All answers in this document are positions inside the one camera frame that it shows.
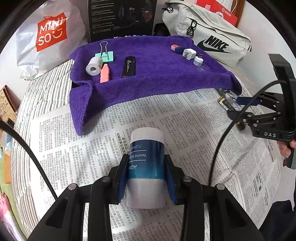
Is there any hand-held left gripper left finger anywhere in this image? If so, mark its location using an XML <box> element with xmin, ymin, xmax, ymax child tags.
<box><xmin>29</xmin><ymin>153</ymin><xmax>130</xmax><ymax>241</ymax></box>

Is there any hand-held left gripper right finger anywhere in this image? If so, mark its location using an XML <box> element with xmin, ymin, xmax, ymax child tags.
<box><xmin>163</xmin><ymin>155</ymin><xmax>265</xmax><ymax>241</ymax></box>

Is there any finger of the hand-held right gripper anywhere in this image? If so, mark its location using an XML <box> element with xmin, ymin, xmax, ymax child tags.
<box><xmin>227</xmin><ymin>108</ymin><xmax>281</xmax><ymax>127</ymax></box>
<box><xmin>237</xmin><ymin>91</ymin><xmax>282</xmax><ymax>108</ymax></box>

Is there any white blue vaseline tube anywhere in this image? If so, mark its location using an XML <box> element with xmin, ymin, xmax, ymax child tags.
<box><xmin>126</xmin><ymin>128</ymin><xmax>166</xmax><ymax>209</ymax></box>

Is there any purple towel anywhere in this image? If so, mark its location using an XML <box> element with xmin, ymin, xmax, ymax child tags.
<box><xmin>69</xmin><ymin>35</ymin><xmax>243</xmax><ymax>137</ymax></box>

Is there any green binder clip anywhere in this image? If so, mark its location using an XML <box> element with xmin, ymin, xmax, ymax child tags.
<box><xmin>95</xmin><ymin>41</ymin><xmax>115</xmax><ymax>63</ymax></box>

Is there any person's right hand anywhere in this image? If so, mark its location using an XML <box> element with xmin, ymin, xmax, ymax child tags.
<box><xmin>279</xmin><ymin>139</ymin><xmax>296</xmax><ymax>159</ymax></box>

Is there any newspaper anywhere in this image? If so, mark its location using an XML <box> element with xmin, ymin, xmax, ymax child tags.
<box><xmin>35</xmin><ymin>87</ymin><xmax>287</xmax><ymax>241</ymax></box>

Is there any white usb adapter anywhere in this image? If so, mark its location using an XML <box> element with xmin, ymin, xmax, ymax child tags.
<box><xmin>193</xmin><ymin>54</ymin><xmax>204</xmax><ymax>67</ymax></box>

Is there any white charger plug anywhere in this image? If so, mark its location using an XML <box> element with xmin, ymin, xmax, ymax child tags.
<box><xmin>182</xmin><ymin>48</ymin><xmax>197</xmax><ymax>61</ymax></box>

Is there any red paper bag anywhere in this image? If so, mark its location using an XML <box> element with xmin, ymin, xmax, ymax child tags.
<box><xmin>196</xmin><ymin>0</ymin><xmax>238</xmax><ymax>27</ymax></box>

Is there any white waist bag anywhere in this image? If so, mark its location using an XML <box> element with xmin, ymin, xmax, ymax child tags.
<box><xmin>161</xmin><ymin>1</ymin><xmax>252</xmax><ymax>67</ymax></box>

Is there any pink tube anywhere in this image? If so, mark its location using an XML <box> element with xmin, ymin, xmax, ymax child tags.
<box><xmin>100</xmin><ymin>64</ymin><xmax>110</xmax><ymax>83</ymax></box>

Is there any person's dark clothing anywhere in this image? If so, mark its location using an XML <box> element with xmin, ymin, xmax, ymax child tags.
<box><xmin>259</xmin><ymin>199</ymin><xmax>296</xmax><ymax>241</ymax></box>

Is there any black rectangular case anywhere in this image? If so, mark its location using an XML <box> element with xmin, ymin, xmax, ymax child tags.
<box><xmin>121</xmin><ymin>56</ymin><xmax>137</xmax><ymax>78</ymax></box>

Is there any white tape roll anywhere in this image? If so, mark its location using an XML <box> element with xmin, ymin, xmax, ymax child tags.
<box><xmin>85</xmin><ymin>56</ymin><xmax>103</xmax><ymax>76</ymax></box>

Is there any pink cloth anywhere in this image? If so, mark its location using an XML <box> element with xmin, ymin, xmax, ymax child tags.
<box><xmin>0</xmin><ymin>192</ymin><xmax>15</xmax><ymax>232</ymax></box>

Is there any brown box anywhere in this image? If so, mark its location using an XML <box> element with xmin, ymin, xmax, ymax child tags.
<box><xmin>0</xmin><ymin>85</ymin><xmax>21</xmax><ymax>123</ymax></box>

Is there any black headset box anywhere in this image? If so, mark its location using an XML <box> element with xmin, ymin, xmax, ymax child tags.
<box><xmin>87</xmin><ymin>0</ymin><xmax>158</xmax><ymax>42</ymax></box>

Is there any white plastic shopping bag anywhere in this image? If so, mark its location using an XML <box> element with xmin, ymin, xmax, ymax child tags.
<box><xmin>16</xmin><ymin>0</ymin><xmax>86</xmax><ymax>80</ymax></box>

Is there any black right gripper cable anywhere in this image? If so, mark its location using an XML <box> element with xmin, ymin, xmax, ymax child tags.
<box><xmin>208</xmin><ymin>80</ymin><xmax>289</xmax><ymax>187</ymax></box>

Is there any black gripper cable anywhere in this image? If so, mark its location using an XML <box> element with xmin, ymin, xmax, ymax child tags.
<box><xmin>208</xmin><ymin>80</ymin><xmax>289</xmax><ymax>187</ymax></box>
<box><xmin>0</xmin><ymin>120</ymin><xmax>58</xmax><ymax>199</ymax></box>

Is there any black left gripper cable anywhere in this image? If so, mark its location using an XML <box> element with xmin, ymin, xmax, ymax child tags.
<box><xmin>0</xmin><ymin>120</ymin><xmax>58</xmax><ymax>199</ymax></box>

